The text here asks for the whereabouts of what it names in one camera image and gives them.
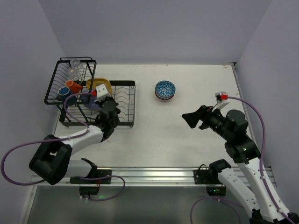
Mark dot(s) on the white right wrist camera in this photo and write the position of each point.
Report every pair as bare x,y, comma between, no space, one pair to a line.
221,100

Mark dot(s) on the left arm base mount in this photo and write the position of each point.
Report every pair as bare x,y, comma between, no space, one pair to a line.
91,187

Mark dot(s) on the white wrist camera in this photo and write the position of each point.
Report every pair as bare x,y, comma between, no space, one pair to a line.
102,93
221,100

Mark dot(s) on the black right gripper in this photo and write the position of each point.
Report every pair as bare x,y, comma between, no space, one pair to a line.
204,117

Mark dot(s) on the blue mug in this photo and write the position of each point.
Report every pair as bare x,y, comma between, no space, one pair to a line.
63,93

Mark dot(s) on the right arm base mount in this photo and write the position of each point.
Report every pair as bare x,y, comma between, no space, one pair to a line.
213,186

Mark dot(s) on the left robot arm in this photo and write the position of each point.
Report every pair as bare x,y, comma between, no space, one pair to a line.
52,161

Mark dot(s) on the purple plastic plate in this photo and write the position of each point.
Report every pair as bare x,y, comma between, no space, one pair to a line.
89,102

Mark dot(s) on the red-inside blue-outside bowl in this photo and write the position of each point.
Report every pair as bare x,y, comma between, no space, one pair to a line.
163,98

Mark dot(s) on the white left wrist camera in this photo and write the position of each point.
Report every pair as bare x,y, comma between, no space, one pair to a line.
102,93

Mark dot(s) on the yellow plastic plate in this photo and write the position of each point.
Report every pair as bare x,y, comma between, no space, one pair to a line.
94,82

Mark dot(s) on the blue triangle pattern bowl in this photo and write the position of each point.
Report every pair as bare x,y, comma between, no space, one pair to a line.
165,88

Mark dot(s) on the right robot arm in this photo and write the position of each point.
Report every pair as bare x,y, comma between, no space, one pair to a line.
259,198

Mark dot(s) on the black wire dish rack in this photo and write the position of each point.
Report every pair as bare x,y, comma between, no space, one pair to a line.
71,115

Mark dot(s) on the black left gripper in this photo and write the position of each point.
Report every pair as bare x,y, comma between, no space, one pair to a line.
106,104

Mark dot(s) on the aluminium table rail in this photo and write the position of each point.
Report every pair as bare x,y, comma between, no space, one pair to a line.
151,177

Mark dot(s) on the orange mug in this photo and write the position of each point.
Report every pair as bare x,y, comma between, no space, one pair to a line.
73,86

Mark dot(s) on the clear drinking glass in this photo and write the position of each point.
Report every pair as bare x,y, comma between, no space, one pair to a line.
75,75
76,64

